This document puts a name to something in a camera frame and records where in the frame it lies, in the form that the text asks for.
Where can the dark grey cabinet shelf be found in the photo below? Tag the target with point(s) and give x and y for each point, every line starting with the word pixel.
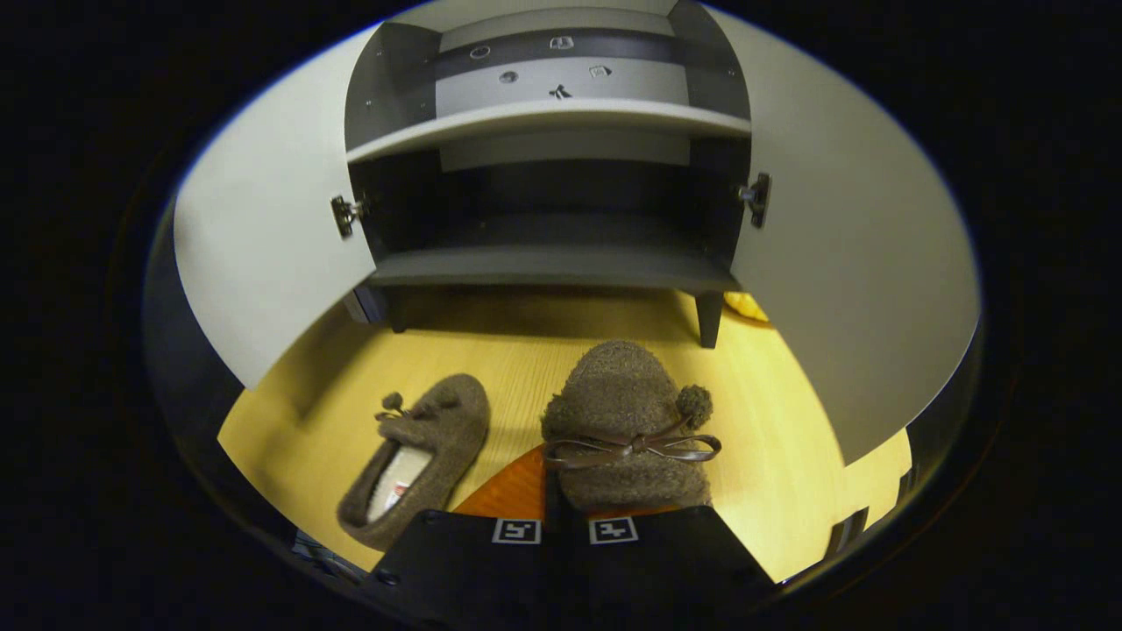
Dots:
pixel 552 263

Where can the metal door hinge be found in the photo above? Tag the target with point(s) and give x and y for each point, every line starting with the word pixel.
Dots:
pixel 344 215
pixel 758 197

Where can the yellow object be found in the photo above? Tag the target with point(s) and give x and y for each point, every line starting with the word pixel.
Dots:
pixel 747 307

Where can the dark cabinet leg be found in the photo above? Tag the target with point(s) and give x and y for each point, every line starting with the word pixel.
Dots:
pixel 708 320
pixel 399 311

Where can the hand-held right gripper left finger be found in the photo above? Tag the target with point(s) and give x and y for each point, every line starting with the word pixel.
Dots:
pixel 473 561

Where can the brown fuzzy shoe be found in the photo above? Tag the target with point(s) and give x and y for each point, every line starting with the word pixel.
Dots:
pixel 618 394
pixel 438 429

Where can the white shoe cabinet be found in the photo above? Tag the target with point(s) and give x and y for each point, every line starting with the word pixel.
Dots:
pixel 561 114

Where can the white cabinet shelf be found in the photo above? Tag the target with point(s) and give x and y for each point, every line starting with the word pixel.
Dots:
pixel 543 114

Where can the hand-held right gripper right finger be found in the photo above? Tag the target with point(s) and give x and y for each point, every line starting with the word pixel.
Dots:
pixel 666 561

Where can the white cabinet door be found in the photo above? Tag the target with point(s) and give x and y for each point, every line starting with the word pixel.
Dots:
pixel 859 263
pixel 263 228

